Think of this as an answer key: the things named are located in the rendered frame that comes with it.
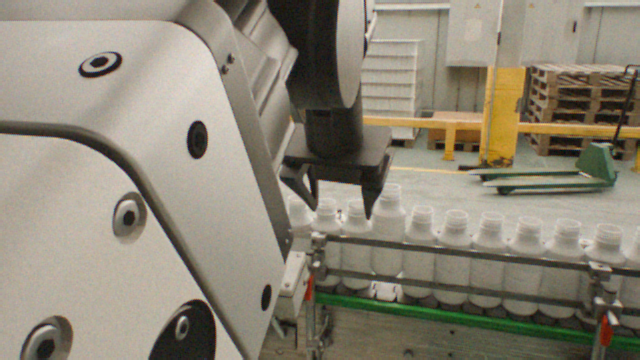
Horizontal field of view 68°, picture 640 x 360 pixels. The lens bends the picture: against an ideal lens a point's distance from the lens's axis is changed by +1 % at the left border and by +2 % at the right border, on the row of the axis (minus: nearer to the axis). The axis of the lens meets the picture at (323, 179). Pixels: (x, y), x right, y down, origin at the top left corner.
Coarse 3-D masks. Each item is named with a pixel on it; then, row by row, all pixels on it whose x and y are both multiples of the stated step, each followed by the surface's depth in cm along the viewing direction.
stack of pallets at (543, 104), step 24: (552, 72) 547; (576, 72) 541; (600, 72) 537; (552, 96) 553; (576, 96) 554; (600, 96) 540; (624, 96) 550; (528, 120) 670; (552, 120) 573; (576, 120) 561; (600, 120) 564; (624, 120) 554; (552, 144) 574; (576, 144) 611; (624, 144) 551
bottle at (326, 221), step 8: (320, 200) 88; (328, 200) 88; (320, 208) 86; (328, 208) 85; (320, 216) 86; (328, 216) 86; (312, 224) 87; (320, 224) 86; (328, 224) 86; (336, 224) 86; (328, 232) 85; (336, 232) 86; (312, 248) 88; (328, 248) 86; (336, 248) 87; (328, 256) 87; (336, 256) 88; (328, 264) 87; (336, 264) 88; (328, 280) 88; (336, 280) 89
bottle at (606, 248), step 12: (600, 228) 75; (612, 228) 77; (600, 240) 75; (612, 240) 74; (588, 252) 77; (600, 252) 75; (612, 252) 74; (612, 264) 74; (624, 264) 75; (588, 276) 77; (612, 276) 75; (576, 300) 80; (576, 312) 80
